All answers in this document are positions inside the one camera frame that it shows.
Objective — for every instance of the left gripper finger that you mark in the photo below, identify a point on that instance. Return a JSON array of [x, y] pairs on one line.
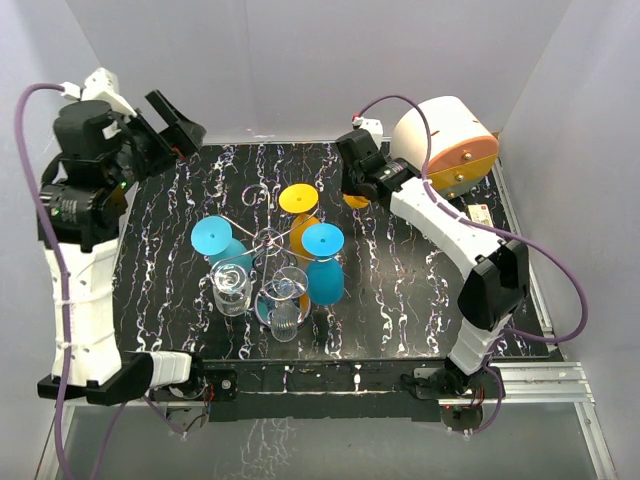
[[182, 137], [175, 121]]

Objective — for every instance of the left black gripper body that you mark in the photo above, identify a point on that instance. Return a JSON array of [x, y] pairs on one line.
[[145, 151]]

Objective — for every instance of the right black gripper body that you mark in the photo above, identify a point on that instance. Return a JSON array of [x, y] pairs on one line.
[[350, 181]]

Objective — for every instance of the yellow wine glass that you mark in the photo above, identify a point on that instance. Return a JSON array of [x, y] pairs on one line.
[[299, 200], [356, 202]]

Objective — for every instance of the blue wine glass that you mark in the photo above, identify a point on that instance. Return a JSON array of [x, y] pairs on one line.
[[325, 275], [212, 237]]

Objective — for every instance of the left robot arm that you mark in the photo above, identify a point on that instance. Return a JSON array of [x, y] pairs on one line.
[[103, 153]]

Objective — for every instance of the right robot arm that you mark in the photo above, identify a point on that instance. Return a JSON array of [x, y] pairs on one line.
[[495, 273]]

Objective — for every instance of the clear ribbed wine glass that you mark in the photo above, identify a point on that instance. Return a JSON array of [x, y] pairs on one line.
[[283, 296]]

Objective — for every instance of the clear wine glass left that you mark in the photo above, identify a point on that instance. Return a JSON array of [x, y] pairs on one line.
[[232, 288]]

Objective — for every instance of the white and orange appliance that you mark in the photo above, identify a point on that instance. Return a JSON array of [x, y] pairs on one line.
[[460, 149]]

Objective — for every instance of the black front base bar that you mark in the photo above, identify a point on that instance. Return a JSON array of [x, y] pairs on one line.
[[313, 390]]

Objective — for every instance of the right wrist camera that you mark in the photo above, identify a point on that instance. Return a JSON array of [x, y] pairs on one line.
[[373, 126]]

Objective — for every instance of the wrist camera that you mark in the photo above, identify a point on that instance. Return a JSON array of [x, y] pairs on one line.
[[102, 85], [373, 126]]

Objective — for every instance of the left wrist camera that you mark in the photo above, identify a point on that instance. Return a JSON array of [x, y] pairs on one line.
[[102, 85]]

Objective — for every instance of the cream switch box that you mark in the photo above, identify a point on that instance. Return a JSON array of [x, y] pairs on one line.
[[480, 213]]

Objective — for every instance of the chrome wire glass rack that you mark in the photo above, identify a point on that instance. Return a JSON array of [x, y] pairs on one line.
[[270, 250]]

